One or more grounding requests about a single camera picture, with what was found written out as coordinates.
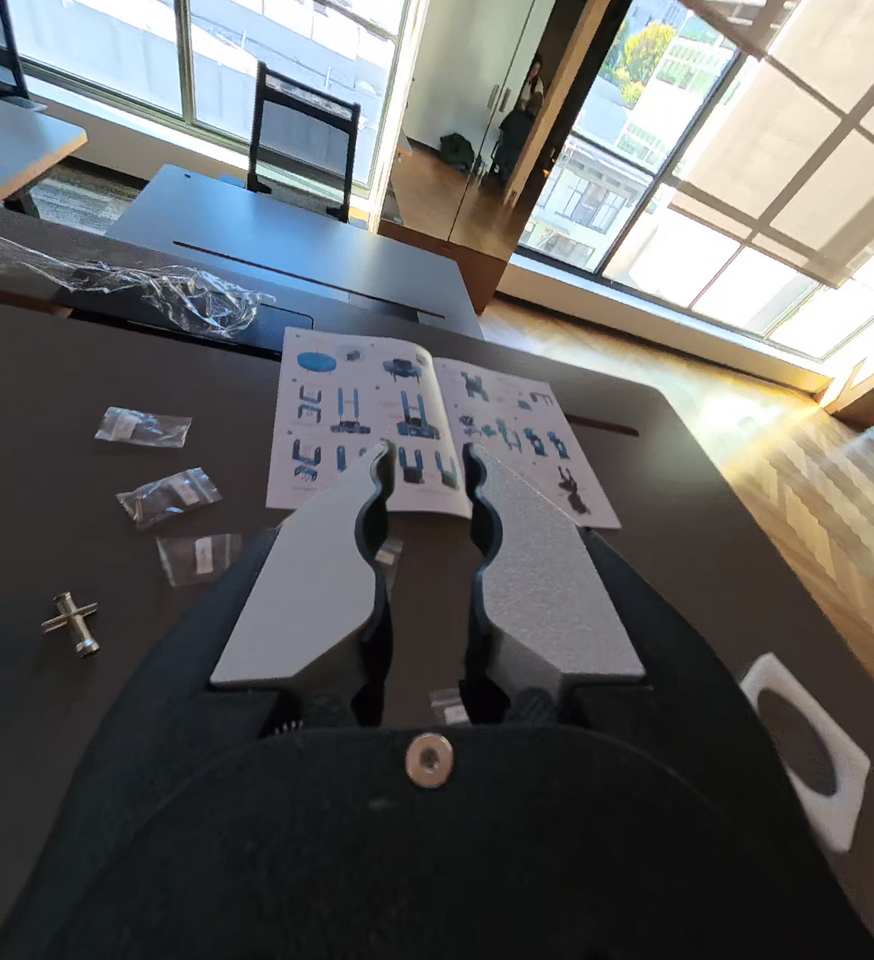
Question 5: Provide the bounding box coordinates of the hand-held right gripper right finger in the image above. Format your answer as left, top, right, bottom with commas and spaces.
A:
463, 442, 648, 727

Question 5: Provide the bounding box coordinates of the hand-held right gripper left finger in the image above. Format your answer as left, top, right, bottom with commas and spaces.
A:
210, 440, 398, 727

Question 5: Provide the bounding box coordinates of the dark desk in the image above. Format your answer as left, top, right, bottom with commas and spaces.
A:
0, 294, 874, 960

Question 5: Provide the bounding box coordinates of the grey desk with slot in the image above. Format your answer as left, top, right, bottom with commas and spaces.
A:
0, 84, 87, 205
0, 163, 485, 357

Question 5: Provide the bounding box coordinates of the open instruction booklet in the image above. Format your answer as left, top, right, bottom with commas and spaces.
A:
266, 326, 624, 531

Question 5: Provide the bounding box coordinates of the metal cross wrench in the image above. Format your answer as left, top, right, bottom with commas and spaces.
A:
41, 591, 101, 660

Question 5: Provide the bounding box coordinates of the crumpled clear plastic wrap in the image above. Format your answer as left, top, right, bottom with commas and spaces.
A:
0, 227, 278, 340

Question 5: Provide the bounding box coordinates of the white square foam with hole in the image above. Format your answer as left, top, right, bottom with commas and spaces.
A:
739, 651, 873, 855

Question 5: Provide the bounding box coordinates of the wooden shelf cabinet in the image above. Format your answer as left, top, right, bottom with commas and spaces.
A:
377, 0, 612, 265

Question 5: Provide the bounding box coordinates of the beige roller window blind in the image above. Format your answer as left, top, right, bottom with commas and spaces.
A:
669, 0, 874, 290

